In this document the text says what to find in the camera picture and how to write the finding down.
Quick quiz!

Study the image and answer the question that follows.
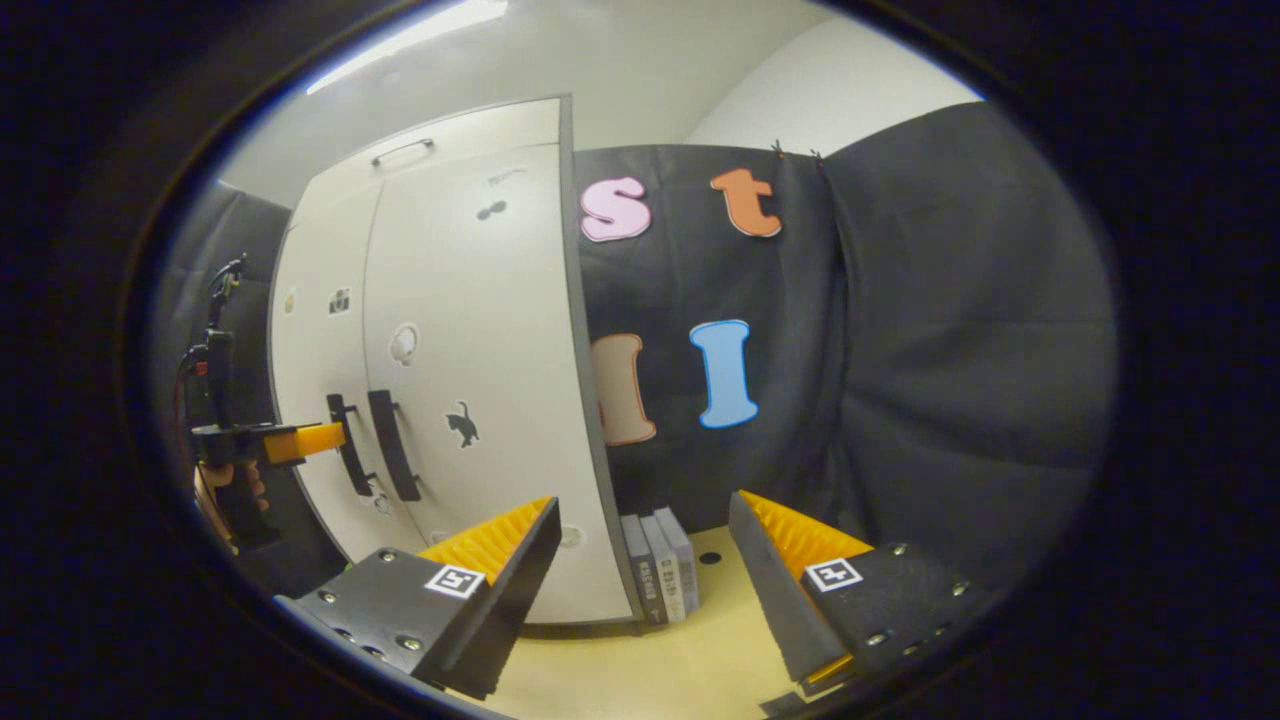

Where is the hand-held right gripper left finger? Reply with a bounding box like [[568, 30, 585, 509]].
[[275, 497, 563, 701]]

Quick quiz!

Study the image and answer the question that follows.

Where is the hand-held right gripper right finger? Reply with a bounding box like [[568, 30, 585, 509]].
[[728, 490, 991, 698]]

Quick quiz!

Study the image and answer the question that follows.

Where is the white door with camera sticker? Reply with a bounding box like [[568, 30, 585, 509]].
[[268, 183, 442, 562]]

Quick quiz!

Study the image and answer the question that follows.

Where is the white door with cat sticker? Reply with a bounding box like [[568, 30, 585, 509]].
[[360, 143, 642, 627]]

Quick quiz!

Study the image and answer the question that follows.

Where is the white shoe cabinet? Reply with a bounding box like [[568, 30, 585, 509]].
[[268, 95, 647, 637]]

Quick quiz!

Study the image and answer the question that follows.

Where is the white cabinet drawer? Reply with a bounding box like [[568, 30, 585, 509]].
[[299, 96, 567, 202]]

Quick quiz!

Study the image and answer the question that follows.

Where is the grey book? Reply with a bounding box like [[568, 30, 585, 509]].
[[619, 514, 667, 627], [640, 511, 687, 624], [655, 506, 702, 617]]

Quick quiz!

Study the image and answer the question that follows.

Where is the black door handle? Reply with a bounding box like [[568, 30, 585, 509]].
[[326, 392, 375, 498], [366, 388, 423, 503]]

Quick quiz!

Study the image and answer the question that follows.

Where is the dark drawer handle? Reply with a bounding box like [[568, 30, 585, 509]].
[[371, 137, 437, 168]]

